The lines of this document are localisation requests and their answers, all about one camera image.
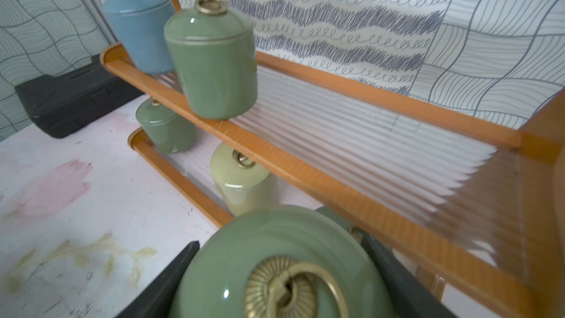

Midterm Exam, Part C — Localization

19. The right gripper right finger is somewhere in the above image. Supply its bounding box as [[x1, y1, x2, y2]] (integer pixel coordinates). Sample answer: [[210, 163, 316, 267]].
[[360, 234, 456, 318]]

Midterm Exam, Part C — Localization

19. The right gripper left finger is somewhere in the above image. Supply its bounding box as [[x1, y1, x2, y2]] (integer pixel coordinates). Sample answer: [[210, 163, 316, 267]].
[[116, 241, 200, 318]]

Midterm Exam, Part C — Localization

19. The green canister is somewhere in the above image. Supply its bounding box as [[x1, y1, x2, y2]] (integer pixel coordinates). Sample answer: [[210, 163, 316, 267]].
[[170, 206, 396, 317], [135, 98, 197, 154], [316, 206, 365, 244], [164, 0, 258, 120]]

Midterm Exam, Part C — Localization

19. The blue canister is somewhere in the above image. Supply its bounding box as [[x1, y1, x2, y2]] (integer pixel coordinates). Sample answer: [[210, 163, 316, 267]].
[[102, 0, 175, 74]]

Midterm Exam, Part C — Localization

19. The wooden three-tier shelf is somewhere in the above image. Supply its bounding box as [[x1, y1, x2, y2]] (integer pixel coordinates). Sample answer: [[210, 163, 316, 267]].
[[99, 0, 565, 318]]

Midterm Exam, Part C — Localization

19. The yellow-green canister bottom centre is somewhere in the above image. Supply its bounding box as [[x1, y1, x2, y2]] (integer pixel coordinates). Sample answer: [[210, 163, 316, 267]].
[[210, 142, 279, 216]]

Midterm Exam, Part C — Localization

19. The black plastic tool case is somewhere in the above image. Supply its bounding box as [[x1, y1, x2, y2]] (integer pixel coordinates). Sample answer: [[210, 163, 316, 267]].
[[16, 54, 143, 138]]

